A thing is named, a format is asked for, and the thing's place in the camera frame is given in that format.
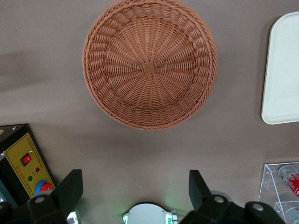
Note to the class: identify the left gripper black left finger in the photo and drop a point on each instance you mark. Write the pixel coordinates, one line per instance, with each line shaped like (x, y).
(67, 191)

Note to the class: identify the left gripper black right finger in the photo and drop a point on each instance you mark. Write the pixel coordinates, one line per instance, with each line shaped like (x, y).
(201, 193)

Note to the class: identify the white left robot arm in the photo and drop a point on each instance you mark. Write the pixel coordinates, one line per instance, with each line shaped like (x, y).
(147, 214)

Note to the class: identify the brown round wicker basket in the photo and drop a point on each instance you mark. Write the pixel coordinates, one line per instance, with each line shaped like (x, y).
(149, 67)

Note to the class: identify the cream rectangular plastic tray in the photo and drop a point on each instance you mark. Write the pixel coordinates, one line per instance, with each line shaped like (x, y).
(282, 70)

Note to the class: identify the clear acrylic bottle rack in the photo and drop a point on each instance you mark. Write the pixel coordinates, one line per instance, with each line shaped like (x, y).
(266, 184)

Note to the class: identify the black warming cabinet yellow panel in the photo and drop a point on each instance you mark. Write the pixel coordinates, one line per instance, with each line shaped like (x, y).
(18, 144)

